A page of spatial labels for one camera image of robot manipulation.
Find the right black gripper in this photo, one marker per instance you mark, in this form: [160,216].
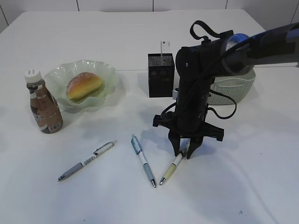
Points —
[187,127]

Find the cream grip pen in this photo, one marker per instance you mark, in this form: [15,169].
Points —
[176,161]

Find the blue grip pen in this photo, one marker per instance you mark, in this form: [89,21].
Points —
[146,167]

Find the grey grip pen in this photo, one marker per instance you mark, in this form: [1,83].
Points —
[81,164]

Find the transparent plastic ruler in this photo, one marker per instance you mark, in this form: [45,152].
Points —
[165,47]

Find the sugared bread roll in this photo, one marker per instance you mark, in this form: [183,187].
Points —
[82,85]

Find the brown coffee drink bottle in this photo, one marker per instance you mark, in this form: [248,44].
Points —
[43,105]

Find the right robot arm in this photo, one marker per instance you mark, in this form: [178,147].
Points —
[219,55]

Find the green plastic basket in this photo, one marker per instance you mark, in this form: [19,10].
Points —
[237,87]

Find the black mesh pen holder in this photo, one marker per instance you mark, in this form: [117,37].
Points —
[161,72]

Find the green wavy glass plate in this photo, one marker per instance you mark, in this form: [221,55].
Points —
[58,78]

